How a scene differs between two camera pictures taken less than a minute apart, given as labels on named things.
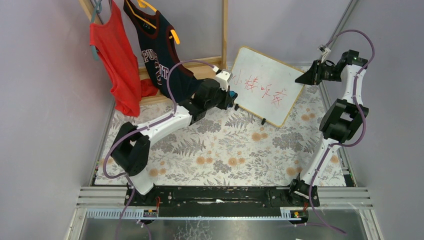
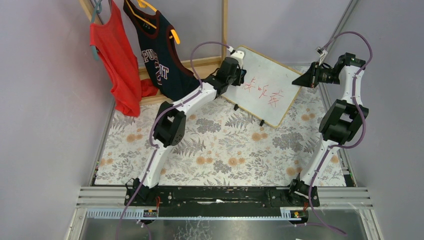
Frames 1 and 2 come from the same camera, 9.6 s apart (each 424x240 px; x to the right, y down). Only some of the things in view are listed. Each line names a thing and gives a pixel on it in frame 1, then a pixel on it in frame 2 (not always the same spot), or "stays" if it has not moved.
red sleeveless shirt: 114,42 stays
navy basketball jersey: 160,51 stays
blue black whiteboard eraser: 233,94 → 243,73
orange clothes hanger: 142,4 stays
